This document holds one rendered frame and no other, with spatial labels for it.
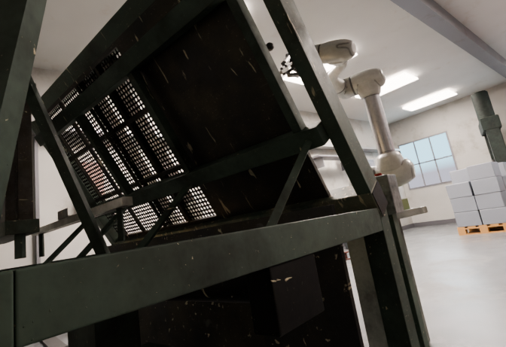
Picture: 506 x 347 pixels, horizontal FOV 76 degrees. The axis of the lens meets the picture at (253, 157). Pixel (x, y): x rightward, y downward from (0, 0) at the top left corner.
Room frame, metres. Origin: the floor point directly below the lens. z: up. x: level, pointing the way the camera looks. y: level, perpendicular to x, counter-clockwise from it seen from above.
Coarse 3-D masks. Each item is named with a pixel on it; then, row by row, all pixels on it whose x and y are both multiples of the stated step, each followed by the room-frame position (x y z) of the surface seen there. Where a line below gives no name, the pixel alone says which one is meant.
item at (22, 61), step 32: (0, 0) 0.42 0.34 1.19; (32, 0) 0.44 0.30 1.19; (0, 32) 0.42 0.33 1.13; (32, 32) 0.45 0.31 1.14; (0, 64) 0.41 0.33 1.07; (32, 64) 0.46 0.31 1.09; (0, 96) 0.40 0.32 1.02; (32, 96) 1.26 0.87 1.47; (0, 128) 0.40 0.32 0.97; (0, 160) 0.41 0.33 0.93; (64, 160) 1.34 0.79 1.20; (0, 192) 0.42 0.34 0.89; (288, 192) 1.05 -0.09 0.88; (96, 224) 1.45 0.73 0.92; (160, 224) 1.51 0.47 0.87
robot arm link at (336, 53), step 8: (336, 40) 1.46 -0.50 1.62; (344, 40) 1.44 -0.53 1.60; (320, 48) 1.49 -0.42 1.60; (328, 48) 1.47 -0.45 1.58; (336, 48) 1.45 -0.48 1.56; (344, 48) 1.44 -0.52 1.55; (352, 48) 1.45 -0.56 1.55; (320, 56) 1.51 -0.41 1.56; (328, 56) 1.49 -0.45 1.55; (336, 56) 1.47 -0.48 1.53; (344, 56) 1.47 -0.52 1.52; (352, 56) 1.48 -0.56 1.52; (336, 64) 1.54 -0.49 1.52; (344, 64) 1.60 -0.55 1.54; (328, 72) 1.81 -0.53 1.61; (336, 72) 1.71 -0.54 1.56; (336, 80) 1.85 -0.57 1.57; (336, 88) 1.93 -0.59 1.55; (344, 88) 1.97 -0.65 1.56
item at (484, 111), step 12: (480, 96) 7.89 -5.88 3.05; (480, 108) 7.94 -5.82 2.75; (492, 108) 7.89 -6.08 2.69; (480, 120) 7.73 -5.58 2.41; (492, 120) 7.61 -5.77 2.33; (480, 132) 8.39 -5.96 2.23; (492, 132) 7.65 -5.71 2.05; (492, 144) 7.68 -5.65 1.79; (504, 144) 7.58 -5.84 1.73; (492, 156) 8.35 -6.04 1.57; (504, 156) 7.60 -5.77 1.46
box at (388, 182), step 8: (376, 176) 1.51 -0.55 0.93; (384, 176) 1.48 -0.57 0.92; (392, 176) 1.53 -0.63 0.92; (384, 184) 1.49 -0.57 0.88; (392, 184) 1.51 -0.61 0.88; (384, 192) 1.49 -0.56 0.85; (392, 192) 1.49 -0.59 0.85; (392, 200) 1.48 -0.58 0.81; (400, 200) 1.54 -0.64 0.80; (392, 208) 1.48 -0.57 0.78; (400, 208) 1.52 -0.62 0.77
